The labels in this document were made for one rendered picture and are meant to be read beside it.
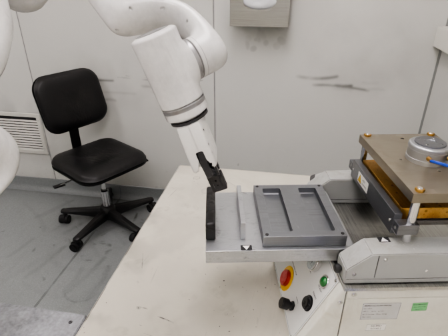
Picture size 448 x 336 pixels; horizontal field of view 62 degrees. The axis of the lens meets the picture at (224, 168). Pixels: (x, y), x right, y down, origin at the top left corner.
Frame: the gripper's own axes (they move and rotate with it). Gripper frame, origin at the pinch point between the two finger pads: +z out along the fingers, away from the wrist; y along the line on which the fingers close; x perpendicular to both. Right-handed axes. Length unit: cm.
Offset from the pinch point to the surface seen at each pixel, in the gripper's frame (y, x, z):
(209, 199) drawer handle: -1.5, -3.4, 4.4
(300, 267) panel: 2.1, 10.2, 27.5
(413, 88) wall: -131, 95, 55
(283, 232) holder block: 8.7, 9.7, 10.8
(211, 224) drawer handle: 7.5, -3.1, 4.8
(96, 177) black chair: -109, -81, 33
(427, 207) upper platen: 10.2, 36.8, 14.0
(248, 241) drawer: 8.2, 2.5, 10.8
